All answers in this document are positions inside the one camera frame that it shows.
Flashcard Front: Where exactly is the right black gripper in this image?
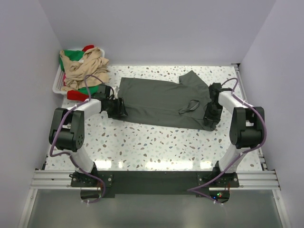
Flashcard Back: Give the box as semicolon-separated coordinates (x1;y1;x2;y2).
203;103;223;127

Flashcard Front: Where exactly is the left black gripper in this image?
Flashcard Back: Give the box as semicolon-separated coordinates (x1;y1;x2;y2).
104;96;127;118

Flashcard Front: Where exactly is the dark grey t shirt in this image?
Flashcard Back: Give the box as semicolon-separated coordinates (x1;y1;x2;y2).
118;71;216;131

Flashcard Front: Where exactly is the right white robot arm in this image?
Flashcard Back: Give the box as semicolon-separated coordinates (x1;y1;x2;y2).
203;83;266;187

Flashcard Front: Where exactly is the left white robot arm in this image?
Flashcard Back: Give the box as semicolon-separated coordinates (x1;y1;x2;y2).
49;85;128;187

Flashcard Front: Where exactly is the red t shirt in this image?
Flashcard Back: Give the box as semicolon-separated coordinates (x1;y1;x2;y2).
64;45;98;101

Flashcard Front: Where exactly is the beige t shirt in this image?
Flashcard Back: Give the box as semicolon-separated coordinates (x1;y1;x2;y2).
59;47;110;91

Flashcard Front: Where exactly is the white plastic basket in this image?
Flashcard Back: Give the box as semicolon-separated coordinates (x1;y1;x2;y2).
52;48;106;96

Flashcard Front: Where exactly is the green t shirt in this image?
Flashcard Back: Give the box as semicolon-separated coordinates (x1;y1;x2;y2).
59;49;103;95

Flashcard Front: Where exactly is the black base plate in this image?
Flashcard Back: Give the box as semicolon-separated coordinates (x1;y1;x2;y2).
69;170;240;202

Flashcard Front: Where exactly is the aluminium frame rail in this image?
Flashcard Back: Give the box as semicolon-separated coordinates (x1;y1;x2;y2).
30;170;280;190

